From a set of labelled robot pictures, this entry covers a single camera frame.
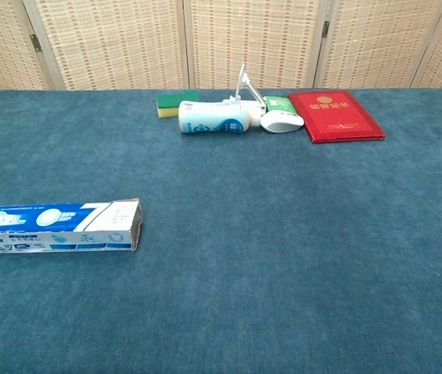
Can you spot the white folding phone stand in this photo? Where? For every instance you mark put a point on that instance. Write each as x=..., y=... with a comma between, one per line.
x=252, y=93

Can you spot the red certificate booklet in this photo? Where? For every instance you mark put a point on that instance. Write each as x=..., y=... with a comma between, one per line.
x=335, y=115

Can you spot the woven bamboo folding screen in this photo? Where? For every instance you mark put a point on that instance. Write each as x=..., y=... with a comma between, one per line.
x=220, y=43

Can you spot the green packet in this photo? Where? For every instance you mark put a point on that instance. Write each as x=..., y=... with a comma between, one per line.
x=278, y=104

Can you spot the white computer mouse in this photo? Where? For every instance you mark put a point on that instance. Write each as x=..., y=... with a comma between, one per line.
x=281, y=121

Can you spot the blue table cloth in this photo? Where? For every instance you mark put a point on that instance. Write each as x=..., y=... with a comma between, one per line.
x=244, y=253

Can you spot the green and yellow sponge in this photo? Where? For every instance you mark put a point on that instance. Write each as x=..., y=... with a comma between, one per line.
x=177, y=103

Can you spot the blue and white toothpaste box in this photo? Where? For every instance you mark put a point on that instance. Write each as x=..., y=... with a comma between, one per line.
x=49, y=228

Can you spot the white and blue bottle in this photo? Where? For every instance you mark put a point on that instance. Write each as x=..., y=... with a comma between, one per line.
x=213, y=117

